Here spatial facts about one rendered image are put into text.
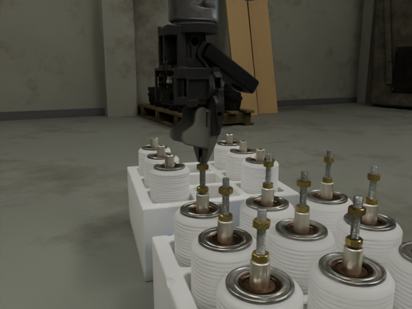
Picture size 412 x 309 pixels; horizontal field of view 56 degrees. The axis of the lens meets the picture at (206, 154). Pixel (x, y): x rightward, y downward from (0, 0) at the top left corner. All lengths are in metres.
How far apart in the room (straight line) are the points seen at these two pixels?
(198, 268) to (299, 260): 0.14
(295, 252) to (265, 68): 3.78
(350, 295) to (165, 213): 0.52
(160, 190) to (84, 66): 3.26
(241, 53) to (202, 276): 3.65
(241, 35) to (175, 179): 3.34
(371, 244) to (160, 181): 0.48
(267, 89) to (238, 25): 0.72
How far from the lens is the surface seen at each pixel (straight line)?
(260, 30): 4.36
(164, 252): 0.68
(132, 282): 0.96
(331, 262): 0.51
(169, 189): 0.90
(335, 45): 5.54
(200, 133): 0.59
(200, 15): 0.57
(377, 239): 0.62
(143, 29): 4.24
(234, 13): 4.19
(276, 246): 0.57
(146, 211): 0.88
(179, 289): 0.58
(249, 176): 0.97
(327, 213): 0.71
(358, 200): 0.47
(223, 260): 0.51
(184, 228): 0.63
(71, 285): 0.98
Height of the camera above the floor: 0.49
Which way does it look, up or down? 13 degrees down
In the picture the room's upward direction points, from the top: straight up
